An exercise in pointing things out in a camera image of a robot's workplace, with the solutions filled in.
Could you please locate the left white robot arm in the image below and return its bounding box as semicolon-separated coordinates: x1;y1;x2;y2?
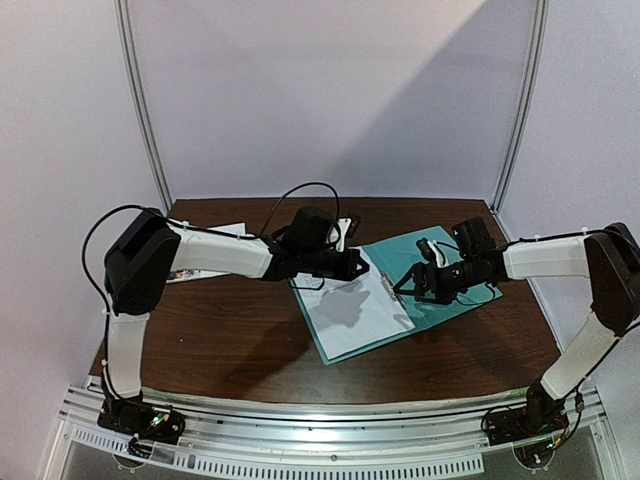
103;206;370;434

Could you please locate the teal file folder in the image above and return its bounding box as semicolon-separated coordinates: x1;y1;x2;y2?
289;224;504;367

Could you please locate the aluminium mounting rail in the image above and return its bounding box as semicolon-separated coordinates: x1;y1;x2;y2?
44;378;624;479

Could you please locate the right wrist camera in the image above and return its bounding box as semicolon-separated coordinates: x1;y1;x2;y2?
416;238;447;268

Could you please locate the right aluminium wall post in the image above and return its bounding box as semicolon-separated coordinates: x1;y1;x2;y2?
490;0;549;215

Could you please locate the aluminium wall post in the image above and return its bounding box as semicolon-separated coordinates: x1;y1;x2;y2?
114;0;174;212
490;0;549;215

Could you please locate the left aluminium wall post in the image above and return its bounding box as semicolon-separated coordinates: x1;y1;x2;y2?
114;0;174;212

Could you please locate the white printed paper sheet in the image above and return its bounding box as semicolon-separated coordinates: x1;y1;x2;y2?
292;249;416;365

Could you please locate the chrome folder clip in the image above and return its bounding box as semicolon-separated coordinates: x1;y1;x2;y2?
380;272;402;302

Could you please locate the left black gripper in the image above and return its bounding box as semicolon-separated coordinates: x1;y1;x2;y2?
301;248;370;283

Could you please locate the colourful printed leaflet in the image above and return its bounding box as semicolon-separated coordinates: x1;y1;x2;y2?
167;222;246;284

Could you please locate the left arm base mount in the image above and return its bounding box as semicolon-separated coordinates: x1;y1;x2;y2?
97;388;186;459

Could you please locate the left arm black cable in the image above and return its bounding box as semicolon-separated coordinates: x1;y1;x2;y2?
82;181;344;341

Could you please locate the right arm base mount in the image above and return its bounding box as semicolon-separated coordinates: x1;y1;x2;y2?
480;386;584;451

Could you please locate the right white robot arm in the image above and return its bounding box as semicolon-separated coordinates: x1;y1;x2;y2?
392;217;639;436

